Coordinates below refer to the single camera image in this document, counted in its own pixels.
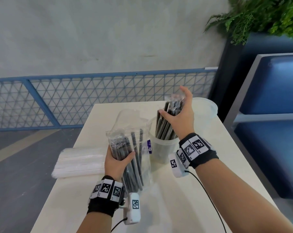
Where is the blue bench back cushion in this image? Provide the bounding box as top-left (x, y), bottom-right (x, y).
top-left (239, 54), bottom-right (293, 116)

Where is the dark planter box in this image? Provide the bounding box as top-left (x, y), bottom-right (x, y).
top-left (208, 31), bottom-right (293, 122)

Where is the person's left forearm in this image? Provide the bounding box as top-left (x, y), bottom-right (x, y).
top-left (75, 211), bottom-right (113, 233)

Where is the person's right hand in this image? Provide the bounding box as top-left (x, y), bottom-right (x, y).
top-left (158, 85), bottom-right (195, 140)

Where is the black right camera cable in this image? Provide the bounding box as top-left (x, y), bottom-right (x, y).
top-left (186, 170), bottom-right (227, 233)

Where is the clear bag of black straws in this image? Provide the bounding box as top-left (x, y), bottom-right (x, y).
top-left (105, 109), bottom-right (153, 196)

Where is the clear bag of white straws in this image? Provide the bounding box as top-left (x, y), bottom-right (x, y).
top-left (51, 147), bottom-right (110, 179)

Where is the person's right forearm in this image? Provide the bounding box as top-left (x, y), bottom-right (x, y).
top-left (196, 157), bottom-right (293, 233)

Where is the blue mesh fence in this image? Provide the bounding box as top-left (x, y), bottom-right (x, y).
top-left (0, 68), bottom-right (218, 132)

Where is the black right wristband with markers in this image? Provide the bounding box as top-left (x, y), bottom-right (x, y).
top-left (176, 132), bottom-right (219, 170)

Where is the pack of black straws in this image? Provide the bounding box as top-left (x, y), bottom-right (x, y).
top-left (110, 128), bottom-right (146, 192)

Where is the green fern plant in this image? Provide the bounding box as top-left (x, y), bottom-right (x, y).
top-left (204, 0), bottom-right (293, 45)

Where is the black left wristband with markers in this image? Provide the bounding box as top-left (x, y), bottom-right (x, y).
top-left (87, 176), bottom-right (125, 217)

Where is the black left camera cable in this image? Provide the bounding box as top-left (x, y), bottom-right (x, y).
top-left (110, 217), bottom-right (128, 233)

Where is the person's left hand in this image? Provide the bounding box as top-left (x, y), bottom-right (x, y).
top-left (104, 144), bottom-right (136, 182)

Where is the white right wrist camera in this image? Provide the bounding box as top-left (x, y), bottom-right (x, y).
top-left (168, 152), bottom-right (190, 178)

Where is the black wristband with markers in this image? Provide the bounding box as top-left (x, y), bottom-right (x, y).
top-left (176, 132), bottom-right (219, 170)
top-left (87, 176), bottom-right (125, 217)

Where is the black camera cable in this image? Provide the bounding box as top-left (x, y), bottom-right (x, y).
top-left (186, 170), bottom-right (227, 233)
top-left (110, 217), bottom-right (128, 233)

